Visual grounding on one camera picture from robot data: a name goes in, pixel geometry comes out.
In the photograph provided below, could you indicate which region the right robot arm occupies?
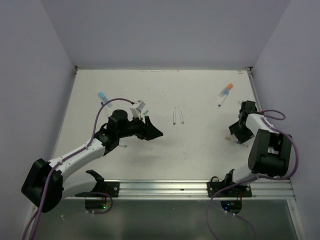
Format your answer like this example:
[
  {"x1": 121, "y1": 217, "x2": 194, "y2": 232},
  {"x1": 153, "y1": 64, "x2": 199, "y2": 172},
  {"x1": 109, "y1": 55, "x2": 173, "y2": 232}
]
[{"x1": 222, "y1": 100, "x2": 292, "y2": 197}]

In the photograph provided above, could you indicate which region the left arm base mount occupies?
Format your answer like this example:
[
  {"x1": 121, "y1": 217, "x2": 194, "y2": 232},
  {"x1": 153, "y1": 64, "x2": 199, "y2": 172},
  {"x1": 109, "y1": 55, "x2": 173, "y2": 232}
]
[{"x1": 75, "y1": 170, "x2": 120, "y2": 215}]

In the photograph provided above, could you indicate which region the aluminium rail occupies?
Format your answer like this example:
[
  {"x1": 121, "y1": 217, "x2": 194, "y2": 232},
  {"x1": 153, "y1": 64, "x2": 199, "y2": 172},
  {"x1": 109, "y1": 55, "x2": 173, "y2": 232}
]
[{"x1": 46, "y1": 176, "x2": 295, "y2": 203}]

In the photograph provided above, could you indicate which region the green capped pen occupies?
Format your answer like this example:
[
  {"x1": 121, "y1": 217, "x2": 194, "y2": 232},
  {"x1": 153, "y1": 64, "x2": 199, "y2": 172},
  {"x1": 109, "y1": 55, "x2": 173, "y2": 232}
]
[{"x1": 177, "y1": 106, "x2": 185, "y2": 124}]

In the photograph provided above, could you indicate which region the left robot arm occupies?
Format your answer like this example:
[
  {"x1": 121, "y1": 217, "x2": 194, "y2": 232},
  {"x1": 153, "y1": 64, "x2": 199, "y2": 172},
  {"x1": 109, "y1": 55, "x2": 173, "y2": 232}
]
[{"x1": 21, "y1": 109, "x2": 163, "y2": 213}]

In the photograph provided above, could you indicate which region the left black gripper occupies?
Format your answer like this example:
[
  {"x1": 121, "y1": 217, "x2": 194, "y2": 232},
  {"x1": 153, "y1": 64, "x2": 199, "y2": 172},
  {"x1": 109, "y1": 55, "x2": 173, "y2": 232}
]
[{"x1": 117, "y1": 113, "x2": 163, "y2": 141}]

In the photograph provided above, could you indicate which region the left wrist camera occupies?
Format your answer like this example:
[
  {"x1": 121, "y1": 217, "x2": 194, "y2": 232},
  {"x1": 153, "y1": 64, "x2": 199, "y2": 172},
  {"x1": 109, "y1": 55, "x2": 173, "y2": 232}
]
[{"x1": 130, "y1": 100, "x2": 146, "y2": 119}]

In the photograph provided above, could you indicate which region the orange highlighter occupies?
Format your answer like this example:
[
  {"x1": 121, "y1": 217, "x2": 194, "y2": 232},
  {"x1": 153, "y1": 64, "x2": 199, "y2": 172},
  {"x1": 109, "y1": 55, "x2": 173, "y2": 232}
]
[{"x1": 218, "y1": 83, "x2": 234, "y2": 98}]

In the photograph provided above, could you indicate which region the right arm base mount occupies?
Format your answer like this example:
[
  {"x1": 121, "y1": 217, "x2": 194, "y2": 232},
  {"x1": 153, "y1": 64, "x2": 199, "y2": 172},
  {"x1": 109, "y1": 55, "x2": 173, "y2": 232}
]
[{"x1": 206, "y1": 169, "x2": 253, "y2": 214}]

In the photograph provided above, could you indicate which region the light blue highlighter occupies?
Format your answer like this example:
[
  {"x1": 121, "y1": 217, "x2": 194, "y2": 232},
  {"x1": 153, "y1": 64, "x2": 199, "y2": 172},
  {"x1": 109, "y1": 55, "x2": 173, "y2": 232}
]
[{"x1": 98, "y1": 92, "x2": 108, "y2": 103}]

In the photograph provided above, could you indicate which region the grey capped pen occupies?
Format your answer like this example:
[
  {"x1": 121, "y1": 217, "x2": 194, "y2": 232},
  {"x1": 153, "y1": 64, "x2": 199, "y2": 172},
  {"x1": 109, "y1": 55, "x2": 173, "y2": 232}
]
[{"x1": 172, "y1": 107, "x2": 177, "y2": 125}]

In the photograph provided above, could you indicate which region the blue pen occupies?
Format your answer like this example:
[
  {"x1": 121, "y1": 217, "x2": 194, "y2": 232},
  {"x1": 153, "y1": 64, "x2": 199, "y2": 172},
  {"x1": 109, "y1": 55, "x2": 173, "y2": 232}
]
[{"x1": 218, "y1": 91, "x2": 229, "y2": 107}]

